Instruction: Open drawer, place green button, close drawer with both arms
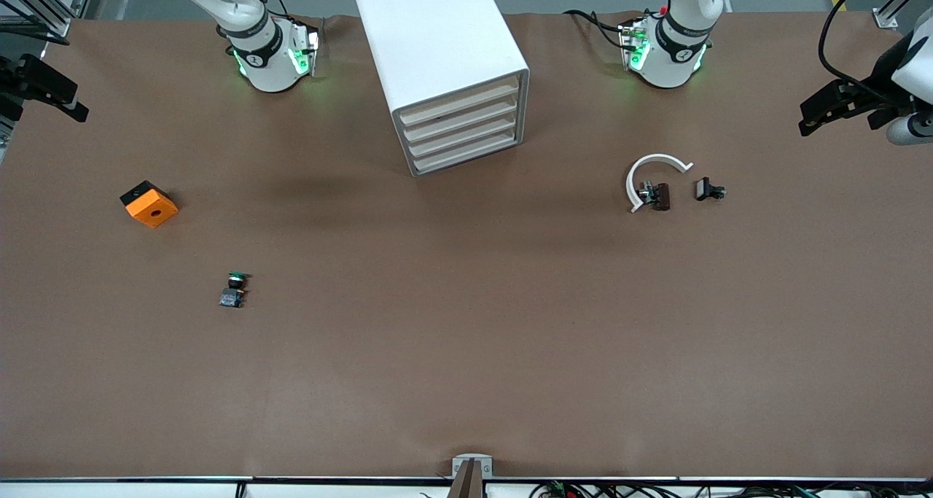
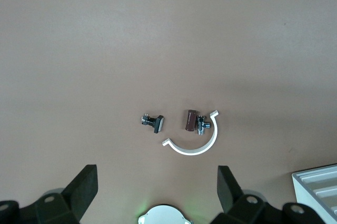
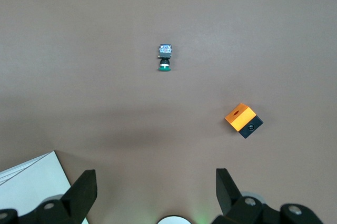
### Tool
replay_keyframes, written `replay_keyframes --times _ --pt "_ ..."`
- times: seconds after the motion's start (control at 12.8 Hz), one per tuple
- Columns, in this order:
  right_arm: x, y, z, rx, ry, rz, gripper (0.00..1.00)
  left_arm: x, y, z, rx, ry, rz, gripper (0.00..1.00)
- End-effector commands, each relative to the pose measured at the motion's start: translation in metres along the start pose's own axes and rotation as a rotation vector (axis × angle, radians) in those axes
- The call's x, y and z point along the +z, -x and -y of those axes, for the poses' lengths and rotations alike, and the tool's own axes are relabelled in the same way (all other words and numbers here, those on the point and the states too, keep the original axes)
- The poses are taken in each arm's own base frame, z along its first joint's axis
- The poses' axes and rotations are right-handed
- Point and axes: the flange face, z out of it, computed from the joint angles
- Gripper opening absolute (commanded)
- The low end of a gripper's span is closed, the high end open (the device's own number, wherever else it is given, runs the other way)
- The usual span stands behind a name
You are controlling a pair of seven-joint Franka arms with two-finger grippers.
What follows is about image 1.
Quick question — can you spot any white curved plastic ring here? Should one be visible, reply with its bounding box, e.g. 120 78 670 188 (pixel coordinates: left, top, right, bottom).
625 153 695 214

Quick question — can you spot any black base cable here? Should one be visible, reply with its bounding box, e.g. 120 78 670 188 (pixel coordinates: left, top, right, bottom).
565 9 629 50

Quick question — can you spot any small brown electrical component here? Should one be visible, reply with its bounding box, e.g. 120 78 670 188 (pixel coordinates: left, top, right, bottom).
638 182 672 212

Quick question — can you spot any tangled cable bundle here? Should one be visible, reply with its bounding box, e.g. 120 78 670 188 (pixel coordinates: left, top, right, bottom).
528 481 933 498

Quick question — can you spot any white arm base connector panel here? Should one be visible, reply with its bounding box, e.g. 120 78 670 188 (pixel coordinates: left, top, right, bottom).
290 18 321 77
618 18 651 70

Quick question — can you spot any white table edge rail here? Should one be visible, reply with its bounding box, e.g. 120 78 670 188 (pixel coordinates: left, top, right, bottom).
0 476 933 498

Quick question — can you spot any orange and black box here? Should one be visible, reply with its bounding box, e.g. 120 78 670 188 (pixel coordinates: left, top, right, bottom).
120 180 180 230

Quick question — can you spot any grey metal bracket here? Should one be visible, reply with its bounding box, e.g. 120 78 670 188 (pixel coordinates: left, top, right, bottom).
452 454 493 481

